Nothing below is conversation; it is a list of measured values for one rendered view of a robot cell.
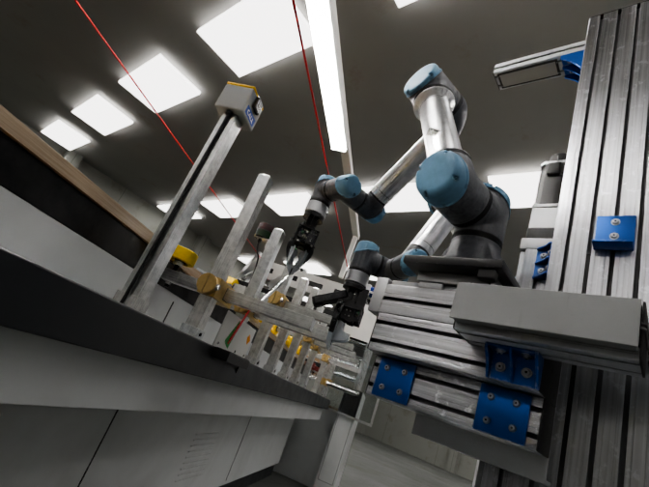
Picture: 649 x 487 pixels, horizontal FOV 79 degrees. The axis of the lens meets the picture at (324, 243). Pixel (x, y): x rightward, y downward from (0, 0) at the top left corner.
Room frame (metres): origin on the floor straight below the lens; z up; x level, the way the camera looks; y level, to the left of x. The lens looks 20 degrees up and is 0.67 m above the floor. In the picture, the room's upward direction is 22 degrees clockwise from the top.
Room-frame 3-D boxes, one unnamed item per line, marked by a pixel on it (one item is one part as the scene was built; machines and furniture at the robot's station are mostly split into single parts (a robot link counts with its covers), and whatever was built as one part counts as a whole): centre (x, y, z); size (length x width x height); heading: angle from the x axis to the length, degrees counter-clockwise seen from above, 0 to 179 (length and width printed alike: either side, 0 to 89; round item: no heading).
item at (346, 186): (1.16, 0.00, 1.31); 0.11 x 0.11 x 0.08; 33
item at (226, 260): (1.01, 0.22, 0.93); 0.03 x 0.03 x 0.48; 75
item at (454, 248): (0.85, -0.34, 1.09); 0.15 x 0.15 x 0.10
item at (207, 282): (1.03, 0.21, 0.83); 0.13 x 0.06 x 0.05; 165
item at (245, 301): (1.04, 0.16, 0.82); 0.43 x 0.03 x 0.04; 75
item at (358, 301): (1.21, -0.15, 0.96); 0.09 x 0.08 x 0.12; 75
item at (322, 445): (4.18, -0.09, 0.95); 1.65 x 0.70 x 1.90; 75
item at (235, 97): (0.76, 0.29, 1.18); 0.07 x 0.07 x 0.08; 75
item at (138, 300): (0.76, 0.29, 0.92); 0.05 x 0.04 x 0.45; 165
